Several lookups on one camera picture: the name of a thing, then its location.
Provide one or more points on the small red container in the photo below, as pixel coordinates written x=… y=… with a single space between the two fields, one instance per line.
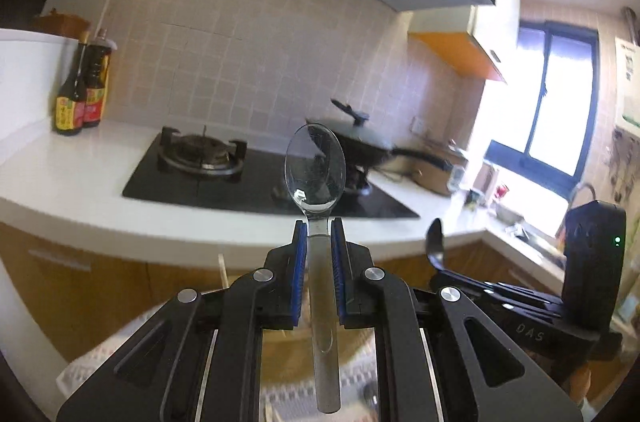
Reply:
x=503 y=191

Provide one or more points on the metal sink faucet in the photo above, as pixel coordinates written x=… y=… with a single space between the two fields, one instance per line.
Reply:
x=585 y=187

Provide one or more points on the orange bottomed wall cabinet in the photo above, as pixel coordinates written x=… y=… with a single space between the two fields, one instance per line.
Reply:
x=490 y=27

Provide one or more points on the steel kitchen sink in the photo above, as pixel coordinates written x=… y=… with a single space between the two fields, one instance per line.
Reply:
x=535 y=242

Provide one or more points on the dark green mug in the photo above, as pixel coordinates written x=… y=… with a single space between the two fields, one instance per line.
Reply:
x=472 y=198

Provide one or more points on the dark framed window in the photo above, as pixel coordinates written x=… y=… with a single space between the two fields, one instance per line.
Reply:
x=550 y=102

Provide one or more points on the drinking glass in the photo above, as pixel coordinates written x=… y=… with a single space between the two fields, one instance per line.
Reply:
x=457 y=178

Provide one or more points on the clear plastic spoon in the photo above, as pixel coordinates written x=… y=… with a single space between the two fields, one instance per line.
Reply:
x=315 y=172

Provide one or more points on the tall soy sauce bottle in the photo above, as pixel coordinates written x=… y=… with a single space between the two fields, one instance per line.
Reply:
x=70 y=107

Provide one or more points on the wall paper sheet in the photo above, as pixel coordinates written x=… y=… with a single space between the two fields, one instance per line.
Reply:
x=629 y=77

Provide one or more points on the red label sauce bottle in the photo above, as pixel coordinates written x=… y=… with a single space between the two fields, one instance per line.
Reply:
x=97 y=97

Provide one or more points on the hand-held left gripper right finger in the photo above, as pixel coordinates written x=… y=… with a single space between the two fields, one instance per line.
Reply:
x=337 y=272

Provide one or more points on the black wok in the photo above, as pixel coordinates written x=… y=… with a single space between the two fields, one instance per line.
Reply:
x=370 y=155

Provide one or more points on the wooden base cabinets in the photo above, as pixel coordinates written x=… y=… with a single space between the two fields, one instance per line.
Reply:
x=75 y=282

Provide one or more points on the wooden chopstick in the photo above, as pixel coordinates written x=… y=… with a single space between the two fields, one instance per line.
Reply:
x=223 y=269

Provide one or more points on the beige rice cooker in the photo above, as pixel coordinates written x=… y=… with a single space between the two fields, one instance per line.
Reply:
x=430 y=179

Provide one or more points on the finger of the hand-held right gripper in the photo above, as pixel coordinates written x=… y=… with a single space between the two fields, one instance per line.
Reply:
x=495 y=289

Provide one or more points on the striped woven tablecloth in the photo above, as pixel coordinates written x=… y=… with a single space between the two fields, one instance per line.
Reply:
x=95 y=369

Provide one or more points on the white wall outlet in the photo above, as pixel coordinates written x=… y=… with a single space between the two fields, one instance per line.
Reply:
x=418 y=126

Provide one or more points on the black gas stove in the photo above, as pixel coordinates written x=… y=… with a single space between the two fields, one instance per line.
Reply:
x=240 y=182

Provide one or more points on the brown wicker basket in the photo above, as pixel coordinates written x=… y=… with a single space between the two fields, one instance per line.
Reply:
x=60 y=25

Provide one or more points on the white electric kettle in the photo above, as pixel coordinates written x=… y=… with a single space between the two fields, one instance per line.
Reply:
x=487 y=182

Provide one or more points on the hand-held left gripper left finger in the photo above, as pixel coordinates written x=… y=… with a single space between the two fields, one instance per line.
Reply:
x=299 y=272

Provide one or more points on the smoky plastic spoon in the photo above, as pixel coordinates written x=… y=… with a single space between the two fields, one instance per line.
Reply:
x=434 y=247

